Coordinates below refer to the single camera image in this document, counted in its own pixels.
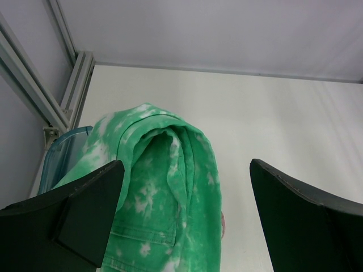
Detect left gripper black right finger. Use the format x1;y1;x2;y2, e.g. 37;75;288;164
250;159;362;271

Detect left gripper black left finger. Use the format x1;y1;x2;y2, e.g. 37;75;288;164
1;160;124;271

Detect green white patterned trousers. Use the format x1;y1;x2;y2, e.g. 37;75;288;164
58;103;223;271

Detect teal laundry basket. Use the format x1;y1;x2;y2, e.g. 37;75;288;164
37;126;93;195

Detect pink red garment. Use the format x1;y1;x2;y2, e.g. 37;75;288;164
221;211;226;239

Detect left aluminium frame posts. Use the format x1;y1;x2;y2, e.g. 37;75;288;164
1;1;95;147

